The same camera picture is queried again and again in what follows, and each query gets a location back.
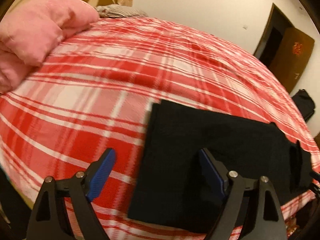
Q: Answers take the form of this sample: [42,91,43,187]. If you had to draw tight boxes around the black pants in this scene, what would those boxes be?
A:
[127,100,312,234]

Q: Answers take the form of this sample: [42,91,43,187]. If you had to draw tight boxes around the black bag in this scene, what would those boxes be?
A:
[292,89,316,122]

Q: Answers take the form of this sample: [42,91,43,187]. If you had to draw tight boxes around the brown wooden door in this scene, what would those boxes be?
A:
[269,27,315,93]

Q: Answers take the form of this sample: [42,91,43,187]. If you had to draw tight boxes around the red plaid bed sheet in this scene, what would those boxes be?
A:
[1,18,319,239]

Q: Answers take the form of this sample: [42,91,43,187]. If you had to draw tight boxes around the pink folded quilt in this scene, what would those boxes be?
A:
[1,0,99,94]

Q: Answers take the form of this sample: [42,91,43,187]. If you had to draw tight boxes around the grey striped pillow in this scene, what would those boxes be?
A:
[95,4,148,18]

